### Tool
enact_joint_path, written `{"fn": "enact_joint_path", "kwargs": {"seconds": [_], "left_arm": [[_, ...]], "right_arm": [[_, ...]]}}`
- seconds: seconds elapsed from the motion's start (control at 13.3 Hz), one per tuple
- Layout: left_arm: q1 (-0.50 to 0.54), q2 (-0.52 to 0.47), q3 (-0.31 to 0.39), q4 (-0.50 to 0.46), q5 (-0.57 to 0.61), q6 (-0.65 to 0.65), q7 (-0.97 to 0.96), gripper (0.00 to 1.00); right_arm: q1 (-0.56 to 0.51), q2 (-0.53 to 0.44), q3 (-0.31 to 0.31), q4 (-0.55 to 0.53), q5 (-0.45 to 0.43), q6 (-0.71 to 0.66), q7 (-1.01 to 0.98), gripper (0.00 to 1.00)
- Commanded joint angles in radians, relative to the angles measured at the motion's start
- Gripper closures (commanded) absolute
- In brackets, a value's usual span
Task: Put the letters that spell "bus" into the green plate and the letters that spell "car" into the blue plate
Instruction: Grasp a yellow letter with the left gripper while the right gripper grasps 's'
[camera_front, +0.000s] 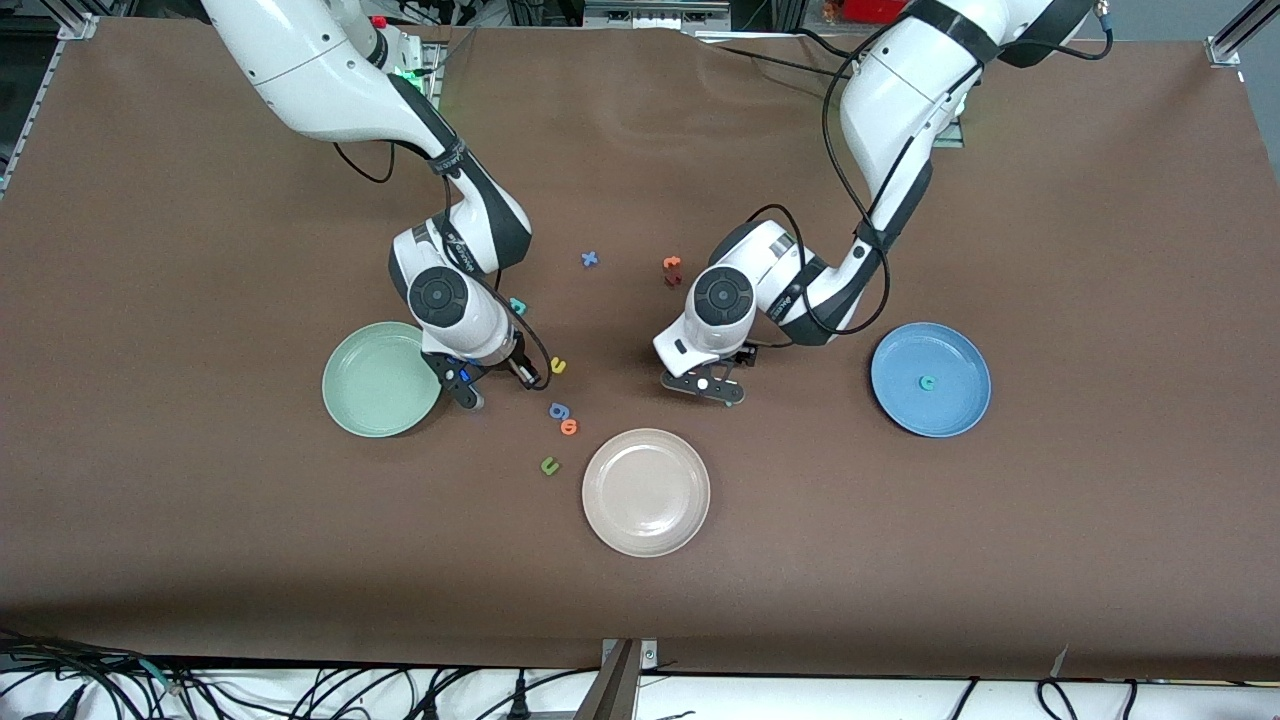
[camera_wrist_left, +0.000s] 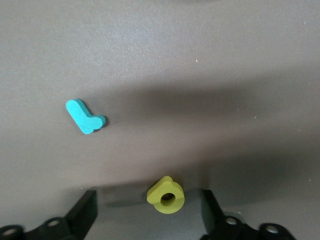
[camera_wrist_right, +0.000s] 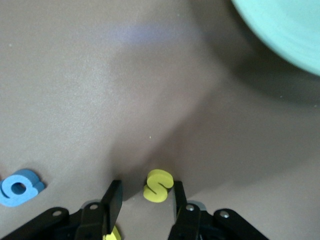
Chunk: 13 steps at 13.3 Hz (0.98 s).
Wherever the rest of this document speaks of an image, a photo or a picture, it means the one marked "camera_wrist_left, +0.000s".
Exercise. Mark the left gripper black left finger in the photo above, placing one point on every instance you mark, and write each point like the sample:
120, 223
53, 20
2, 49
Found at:
80, 220

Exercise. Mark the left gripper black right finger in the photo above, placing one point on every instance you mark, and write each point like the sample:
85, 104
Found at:
215, 225

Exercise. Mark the yellow letter a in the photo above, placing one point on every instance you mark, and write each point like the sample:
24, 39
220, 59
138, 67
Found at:
156, 196

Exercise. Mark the teal foam letter L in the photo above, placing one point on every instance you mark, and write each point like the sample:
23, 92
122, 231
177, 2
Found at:
82, 117

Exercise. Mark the brown table cover sheet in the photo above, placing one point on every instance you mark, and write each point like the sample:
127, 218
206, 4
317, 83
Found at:
200, 75

